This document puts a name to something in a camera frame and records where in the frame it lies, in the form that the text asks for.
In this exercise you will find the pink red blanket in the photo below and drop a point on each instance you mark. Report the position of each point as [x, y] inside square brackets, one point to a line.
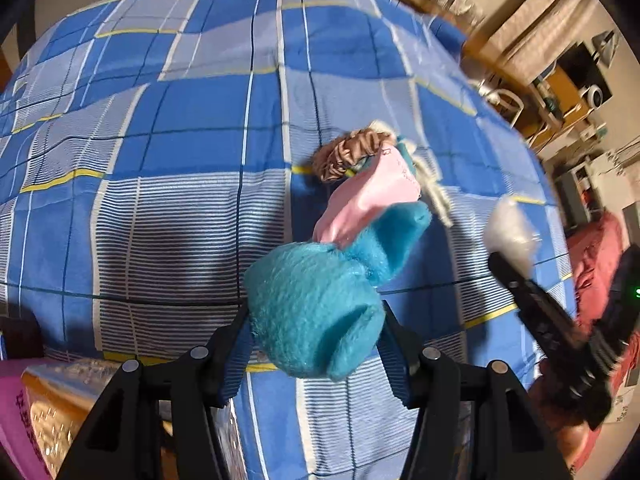
[597, 265]

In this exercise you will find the white chair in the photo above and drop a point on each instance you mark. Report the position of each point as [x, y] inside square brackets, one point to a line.
[507, 102]

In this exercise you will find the brown scrunchie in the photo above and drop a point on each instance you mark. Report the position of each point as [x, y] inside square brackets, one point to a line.
[345, 155]

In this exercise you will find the purple box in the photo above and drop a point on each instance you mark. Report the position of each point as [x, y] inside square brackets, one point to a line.
[22, 420]

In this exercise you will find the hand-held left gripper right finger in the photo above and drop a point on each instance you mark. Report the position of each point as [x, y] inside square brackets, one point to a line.
[400, 370]

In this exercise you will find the grey shelf unit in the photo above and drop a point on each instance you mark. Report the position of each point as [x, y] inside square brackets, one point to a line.
[577, 195]

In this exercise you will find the person's right hand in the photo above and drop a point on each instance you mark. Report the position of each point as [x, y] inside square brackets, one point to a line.
[562, 425]

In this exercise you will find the blue plush toy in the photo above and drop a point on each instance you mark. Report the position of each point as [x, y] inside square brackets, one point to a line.
[320, 305]

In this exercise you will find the beige curtain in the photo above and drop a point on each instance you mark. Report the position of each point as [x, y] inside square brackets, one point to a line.
[545, 15]

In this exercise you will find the clear gold snack pack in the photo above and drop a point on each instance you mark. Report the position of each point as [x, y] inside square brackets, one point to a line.
[75, 410]

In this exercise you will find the black appliance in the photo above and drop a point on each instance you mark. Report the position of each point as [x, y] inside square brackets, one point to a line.
[582, 67]

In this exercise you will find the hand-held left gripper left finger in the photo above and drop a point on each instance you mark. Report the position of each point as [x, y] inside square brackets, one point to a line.
[235, 360]

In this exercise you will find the cream yarn tassel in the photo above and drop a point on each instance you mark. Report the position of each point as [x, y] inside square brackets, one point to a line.
[432, 185]

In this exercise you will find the white cotton ball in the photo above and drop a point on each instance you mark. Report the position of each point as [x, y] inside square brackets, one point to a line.
[510, 235]

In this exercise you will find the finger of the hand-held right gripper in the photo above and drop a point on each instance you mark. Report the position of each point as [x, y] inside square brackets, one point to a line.
[535, 300]

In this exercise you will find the blue plaid bed sheet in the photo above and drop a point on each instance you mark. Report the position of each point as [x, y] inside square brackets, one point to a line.
[175, 160]

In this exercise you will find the pink cloth pouch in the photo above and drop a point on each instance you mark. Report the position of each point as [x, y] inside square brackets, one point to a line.
[370, 195]

